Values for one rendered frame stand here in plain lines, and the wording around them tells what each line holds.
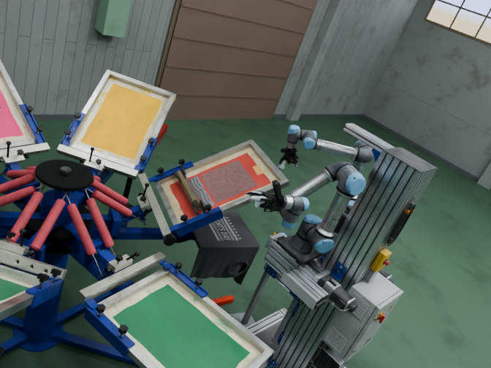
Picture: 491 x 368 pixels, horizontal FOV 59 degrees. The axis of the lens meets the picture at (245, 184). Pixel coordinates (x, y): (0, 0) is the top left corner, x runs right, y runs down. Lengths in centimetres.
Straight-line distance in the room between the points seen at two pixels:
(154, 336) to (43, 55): 440
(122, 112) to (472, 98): 935
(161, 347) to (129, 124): 182
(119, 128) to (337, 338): 215
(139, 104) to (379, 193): 200
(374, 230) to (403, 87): 973
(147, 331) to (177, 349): 17
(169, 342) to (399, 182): 148
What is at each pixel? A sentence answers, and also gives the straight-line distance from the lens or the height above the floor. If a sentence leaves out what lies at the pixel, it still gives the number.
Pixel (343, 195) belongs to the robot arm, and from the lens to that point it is 243.
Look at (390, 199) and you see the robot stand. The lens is 256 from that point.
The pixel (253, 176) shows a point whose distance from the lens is 296.
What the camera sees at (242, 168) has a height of 143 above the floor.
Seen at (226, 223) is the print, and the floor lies 95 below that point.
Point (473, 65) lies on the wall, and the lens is 1170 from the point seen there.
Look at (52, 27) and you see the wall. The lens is 598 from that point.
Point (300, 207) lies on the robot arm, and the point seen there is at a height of 165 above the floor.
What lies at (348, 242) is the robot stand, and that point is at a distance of 274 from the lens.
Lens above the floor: 268
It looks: 26 degrees down
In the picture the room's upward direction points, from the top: 21 degrees clockwise
